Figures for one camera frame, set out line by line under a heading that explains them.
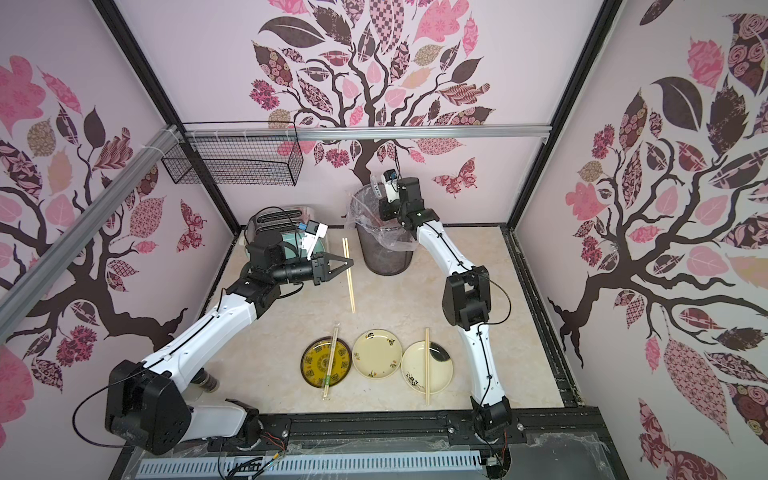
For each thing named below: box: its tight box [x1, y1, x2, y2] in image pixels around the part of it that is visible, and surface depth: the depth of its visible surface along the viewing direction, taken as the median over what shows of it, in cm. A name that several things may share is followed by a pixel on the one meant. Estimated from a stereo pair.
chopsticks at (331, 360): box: [322, 322, 341, 401], surface depth 85 cm
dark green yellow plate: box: [300, 336, 352, 388], surface depth 87 cm
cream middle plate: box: [352, 329, 403, 379], surface depth 87 cm
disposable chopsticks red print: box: [425, 327, 430, 406], surface depth 85 cm
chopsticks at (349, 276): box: [342, 238, 356, 314], surface depth 73 cm
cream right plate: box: [400, 340, 454, 394], surface depth 86 cm
